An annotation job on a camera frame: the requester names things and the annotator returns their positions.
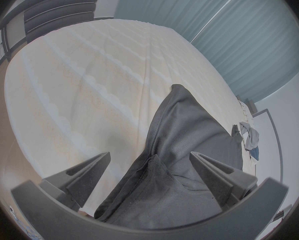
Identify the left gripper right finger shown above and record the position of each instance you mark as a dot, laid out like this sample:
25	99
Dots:
219	186

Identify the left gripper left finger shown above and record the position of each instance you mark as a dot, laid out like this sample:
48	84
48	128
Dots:
87	184

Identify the black T-shirt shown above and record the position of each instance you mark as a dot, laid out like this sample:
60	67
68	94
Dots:
184	129

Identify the pile of clothes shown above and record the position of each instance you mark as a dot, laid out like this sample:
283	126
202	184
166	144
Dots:
252	137

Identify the bed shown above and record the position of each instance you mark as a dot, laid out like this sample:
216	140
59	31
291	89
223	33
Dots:
77	84

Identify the white printed pillow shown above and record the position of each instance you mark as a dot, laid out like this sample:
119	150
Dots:
247	110

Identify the grey bedside table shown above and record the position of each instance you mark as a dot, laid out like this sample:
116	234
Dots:
249	102

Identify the blue-green curtain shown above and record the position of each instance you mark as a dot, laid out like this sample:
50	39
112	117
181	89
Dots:
169	6
259	41

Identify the black chest of drawers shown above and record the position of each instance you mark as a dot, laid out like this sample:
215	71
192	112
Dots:
62	16

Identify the black narrow table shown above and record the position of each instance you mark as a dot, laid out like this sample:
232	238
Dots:
14	19

